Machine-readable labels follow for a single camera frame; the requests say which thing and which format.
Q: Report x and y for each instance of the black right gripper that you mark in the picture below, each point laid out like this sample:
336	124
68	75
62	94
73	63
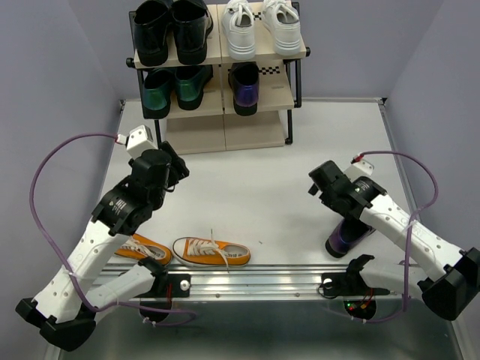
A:
313	190

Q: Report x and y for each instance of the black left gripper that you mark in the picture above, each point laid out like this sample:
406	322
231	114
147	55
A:
179	169

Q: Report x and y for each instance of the purple loafer one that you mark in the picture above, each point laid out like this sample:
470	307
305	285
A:
346	235
244	81

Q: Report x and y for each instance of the white sneaker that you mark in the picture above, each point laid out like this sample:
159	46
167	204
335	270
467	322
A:
282	21
238	26

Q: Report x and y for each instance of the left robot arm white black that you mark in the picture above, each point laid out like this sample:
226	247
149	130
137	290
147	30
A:
67	310

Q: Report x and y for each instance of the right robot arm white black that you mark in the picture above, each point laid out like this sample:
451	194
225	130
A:
441	274

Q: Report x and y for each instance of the beige black-framed shoe shelf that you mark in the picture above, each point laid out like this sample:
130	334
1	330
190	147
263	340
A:
214	126

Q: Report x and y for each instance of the orange sneaker left one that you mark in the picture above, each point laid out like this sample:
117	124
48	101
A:
138	247

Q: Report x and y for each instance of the orange sneaker one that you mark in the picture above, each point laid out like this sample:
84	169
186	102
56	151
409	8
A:
138	247
207	252

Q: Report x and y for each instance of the green loafer left one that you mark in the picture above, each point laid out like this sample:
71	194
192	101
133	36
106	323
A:
156	93

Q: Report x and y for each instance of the green loafer one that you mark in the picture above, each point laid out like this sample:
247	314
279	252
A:
190	82
156	93

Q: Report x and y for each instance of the orange sneaker right one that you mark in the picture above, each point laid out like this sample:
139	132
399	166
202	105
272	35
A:
207	252

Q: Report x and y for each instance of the green loafer right one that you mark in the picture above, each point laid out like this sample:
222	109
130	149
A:
190	82

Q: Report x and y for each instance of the black loafer left one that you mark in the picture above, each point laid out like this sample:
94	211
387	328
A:
151	24

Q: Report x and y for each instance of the black loafer one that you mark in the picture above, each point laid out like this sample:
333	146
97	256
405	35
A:
192	24
151	24

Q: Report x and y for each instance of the black loafer right one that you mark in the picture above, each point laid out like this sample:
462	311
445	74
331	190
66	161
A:
192	24

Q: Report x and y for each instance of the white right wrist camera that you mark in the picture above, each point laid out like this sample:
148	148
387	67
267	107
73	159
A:
359	167

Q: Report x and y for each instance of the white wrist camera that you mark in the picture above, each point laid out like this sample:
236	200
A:
359	167
139	140

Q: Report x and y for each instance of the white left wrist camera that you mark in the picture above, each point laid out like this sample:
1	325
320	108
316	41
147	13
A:
139	140

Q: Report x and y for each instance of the aluminium mounting rail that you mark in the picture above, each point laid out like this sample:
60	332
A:
275	282

